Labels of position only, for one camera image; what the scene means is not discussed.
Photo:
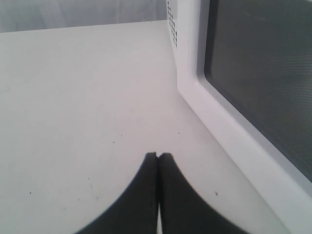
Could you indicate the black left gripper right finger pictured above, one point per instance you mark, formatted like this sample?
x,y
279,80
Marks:
x,y
232,206

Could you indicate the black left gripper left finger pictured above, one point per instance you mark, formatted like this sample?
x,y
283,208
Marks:
x,y
136,210

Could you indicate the white microwave door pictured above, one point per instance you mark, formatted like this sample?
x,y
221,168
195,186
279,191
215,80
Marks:
x,y
250,83

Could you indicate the white microwave oven body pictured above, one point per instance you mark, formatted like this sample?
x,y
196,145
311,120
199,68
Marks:
x,y
178,13

